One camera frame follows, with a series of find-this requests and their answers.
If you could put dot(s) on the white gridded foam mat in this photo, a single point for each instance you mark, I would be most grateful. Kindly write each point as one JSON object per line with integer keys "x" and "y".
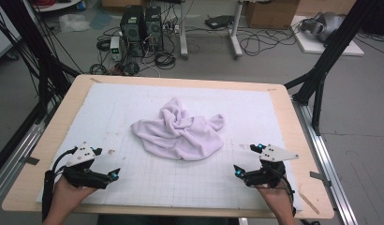
{"x": 118, "y": 103}

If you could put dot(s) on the person's dark trousers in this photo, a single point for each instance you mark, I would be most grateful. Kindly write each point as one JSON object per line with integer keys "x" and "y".
{"x": 165, "y": 220}

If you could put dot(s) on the flat black device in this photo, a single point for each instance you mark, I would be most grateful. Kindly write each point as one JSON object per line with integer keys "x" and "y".
{"x": 218, "y": 22}

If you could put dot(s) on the aluminium rail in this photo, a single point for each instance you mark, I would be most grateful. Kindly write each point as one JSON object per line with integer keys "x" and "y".
{"x": 15, "y": 162}
{"x": 330, "y": 175}

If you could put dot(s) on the grey headset device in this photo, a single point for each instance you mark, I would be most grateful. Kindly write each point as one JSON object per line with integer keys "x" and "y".
{"x": 326, "y": 25}

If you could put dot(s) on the black metal frame stand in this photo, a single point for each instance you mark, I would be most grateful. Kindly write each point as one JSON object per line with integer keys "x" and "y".
{"x": 40, "y": 62}
{"x": 327, "y": 56}

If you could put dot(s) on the grey tape piece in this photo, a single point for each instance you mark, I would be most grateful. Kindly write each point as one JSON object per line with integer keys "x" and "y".
{"x": 31, "y": 160}

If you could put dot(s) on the brown cardboard box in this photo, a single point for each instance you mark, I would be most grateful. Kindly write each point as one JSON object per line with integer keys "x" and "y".
{"x": 271, "y": 14}

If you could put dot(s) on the person's right hand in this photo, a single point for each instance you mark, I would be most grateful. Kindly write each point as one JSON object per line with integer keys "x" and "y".
{"x": 279, "y": 201}

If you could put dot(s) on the thin wooden stick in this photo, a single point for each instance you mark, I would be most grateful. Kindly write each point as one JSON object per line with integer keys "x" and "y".
{"x": 308, "y": 202}

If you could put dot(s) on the person's left hand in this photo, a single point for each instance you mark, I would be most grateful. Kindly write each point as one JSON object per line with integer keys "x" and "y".
{"x": 65, "y": 200}

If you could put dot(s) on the white desk leg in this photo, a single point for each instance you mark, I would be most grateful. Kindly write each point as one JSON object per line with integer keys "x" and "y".
{"x": 235, "y": 34}
{"x": 183, "y": 34}

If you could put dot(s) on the clear plastic bag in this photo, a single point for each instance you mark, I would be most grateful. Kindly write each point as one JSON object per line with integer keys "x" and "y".
{"x": 74, "y": 22}

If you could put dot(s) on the pale lilac towel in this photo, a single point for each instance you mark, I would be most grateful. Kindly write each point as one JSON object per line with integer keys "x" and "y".
{"x": 177, "y": 137}

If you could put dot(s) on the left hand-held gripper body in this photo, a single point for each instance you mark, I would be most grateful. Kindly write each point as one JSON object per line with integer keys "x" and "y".
{"x": 84, "y": 178}

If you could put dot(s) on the grey metal bracket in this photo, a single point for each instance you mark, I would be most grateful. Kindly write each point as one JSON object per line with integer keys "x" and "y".
{"x": 320, "y": 178}

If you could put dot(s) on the white floor board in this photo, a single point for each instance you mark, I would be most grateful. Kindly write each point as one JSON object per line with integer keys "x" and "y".
{"x": 318, "y": 47}

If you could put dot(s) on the white power supply unit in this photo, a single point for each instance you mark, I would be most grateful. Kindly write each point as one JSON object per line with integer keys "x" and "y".
{"x": 115, "y": 48}

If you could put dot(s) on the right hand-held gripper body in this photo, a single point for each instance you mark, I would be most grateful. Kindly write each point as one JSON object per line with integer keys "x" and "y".
{"x": 266, "y": 176}

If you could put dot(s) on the black computer tower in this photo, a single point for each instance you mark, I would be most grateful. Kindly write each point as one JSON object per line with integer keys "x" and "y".
{"x": 132, "y": 29}
{"x": 154, "y": 28}

